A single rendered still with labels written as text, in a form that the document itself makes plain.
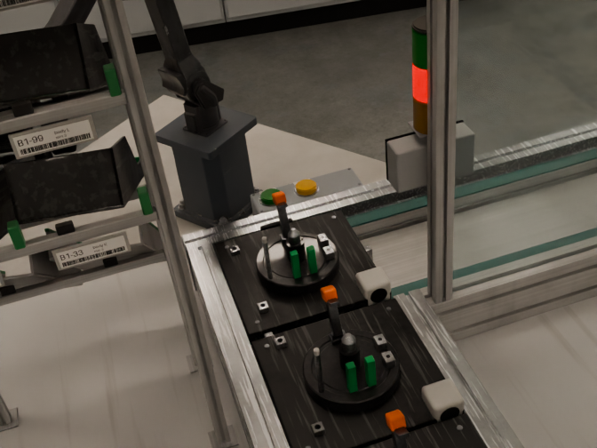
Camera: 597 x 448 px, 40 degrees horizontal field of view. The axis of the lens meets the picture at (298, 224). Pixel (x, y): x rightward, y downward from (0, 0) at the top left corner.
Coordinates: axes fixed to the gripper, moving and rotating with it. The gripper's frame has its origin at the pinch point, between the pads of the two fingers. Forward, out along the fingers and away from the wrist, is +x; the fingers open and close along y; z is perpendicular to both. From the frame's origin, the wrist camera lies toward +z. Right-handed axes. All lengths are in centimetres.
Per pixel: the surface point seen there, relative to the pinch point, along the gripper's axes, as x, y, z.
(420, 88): 7, 59, 10
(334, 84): -196, 80, -178
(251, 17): -261, 48, -183
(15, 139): 21.3, 10.9, 25.8
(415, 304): 18, 57, -26
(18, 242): 24.9, 7.3, 13.3
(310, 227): -3, 44, -30
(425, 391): 37, 54, -18
